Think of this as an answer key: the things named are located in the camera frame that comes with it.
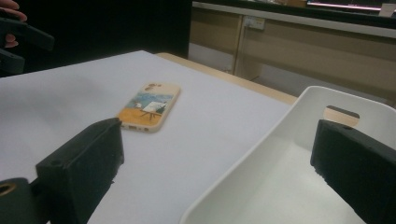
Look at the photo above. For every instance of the beige wooden desk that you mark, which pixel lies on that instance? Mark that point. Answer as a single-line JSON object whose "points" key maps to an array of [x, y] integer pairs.
{"points": [[311, 53]]}

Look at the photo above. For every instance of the white plastic bin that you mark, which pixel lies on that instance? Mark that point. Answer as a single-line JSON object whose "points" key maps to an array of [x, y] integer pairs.
{"points": [[280, 174]]}

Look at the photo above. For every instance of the black curtain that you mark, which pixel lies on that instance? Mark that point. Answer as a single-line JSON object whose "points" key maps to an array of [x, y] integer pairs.
{"points": [[109, 28]]}

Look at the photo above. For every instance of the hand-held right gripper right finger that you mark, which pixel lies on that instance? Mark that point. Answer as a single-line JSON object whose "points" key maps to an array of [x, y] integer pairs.
{"points": [[358, 161]]}

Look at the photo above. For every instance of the white wall socket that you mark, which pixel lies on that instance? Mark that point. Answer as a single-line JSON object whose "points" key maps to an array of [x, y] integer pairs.
{"points": [[254, 22]]}

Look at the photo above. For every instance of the small brown cup object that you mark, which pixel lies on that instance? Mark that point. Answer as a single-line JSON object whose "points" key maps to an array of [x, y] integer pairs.
{"points": [[149, 107]]}

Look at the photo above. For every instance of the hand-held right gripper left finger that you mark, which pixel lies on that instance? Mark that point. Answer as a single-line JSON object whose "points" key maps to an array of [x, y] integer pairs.
{"points": [[84, 161]]}

